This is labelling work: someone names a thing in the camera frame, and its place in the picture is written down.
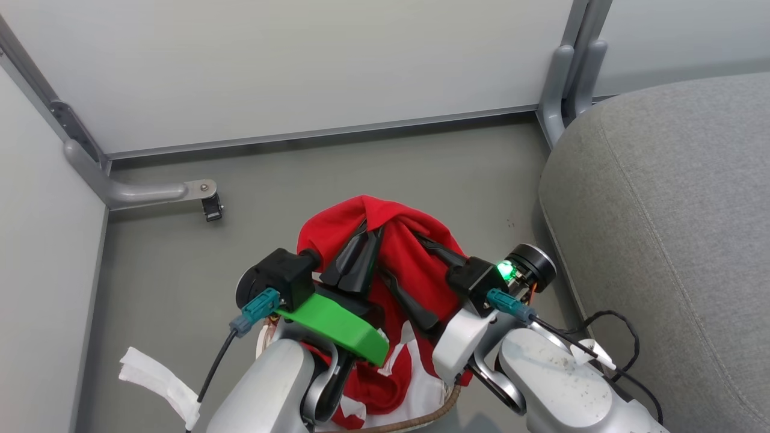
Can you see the grey partition corner post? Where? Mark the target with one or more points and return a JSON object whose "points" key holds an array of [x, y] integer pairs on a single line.
{"points": [[57, 108]]}

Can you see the grey fabric sofa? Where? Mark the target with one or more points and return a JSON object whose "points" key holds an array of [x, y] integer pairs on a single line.
{"points": [[674, 240]]}

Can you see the black caster wheel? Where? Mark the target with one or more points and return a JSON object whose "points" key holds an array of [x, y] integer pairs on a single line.
{"points": [[212, 208]]}

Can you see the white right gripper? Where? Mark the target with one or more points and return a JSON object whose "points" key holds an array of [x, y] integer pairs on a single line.
{"points": [[463, 346]]}

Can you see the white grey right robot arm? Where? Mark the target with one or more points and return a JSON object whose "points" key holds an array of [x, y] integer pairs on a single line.
{"points": [[553, 385]]}

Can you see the woven laundry basket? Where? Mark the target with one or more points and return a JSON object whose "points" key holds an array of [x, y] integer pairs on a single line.
{"points": [[434, 415]]}

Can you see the grey partition double post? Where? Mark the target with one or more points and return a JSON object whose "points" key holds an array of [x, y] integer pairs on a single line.
{"points": [[571, 78]]}

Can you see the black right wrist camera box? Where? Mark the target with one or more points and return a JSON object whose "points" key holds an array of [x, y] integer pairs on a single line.
{"points": [[472, 282]]}

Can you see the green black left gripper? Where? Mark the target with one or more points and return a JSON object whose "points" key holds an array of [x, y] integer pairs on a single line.
{"points": [[337, 328]]}

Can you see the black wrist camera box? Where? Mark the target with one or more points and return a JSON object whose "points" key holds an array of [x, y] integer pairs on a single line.
{"points": [[472, 282], [280, 276]]}

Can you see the white tape tag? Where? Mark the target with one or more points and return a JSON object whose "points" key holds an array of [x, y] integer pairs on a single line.
{"points": [[592, 352]]}

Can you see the grey partition base rail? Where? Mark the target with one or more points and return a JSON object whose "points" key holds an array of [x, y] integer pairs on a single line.
{"points": [[325, 132]]}

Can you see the grey partition foot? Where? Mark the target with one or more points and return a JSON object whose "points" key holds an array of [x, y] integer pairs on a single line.
{"points": [[138, 191]]}

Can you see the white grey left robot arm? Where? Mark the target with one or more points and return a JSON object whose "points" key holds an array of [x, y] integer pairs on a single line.
{"points": [[271, 391]]}

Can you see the red and white garment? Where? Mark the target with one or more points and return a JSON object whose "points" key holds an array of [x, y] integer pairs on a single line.
{"points": [[421, 391]]}

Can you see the black round wrist unit green light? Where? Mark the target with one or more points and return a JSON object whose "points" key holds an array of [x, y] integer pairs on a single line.
{"points": [[535, 261]]}

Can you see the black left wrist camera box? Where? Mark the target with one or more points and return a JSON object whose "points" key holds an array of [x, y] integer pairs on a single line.
{"points": [[280, 276]]}

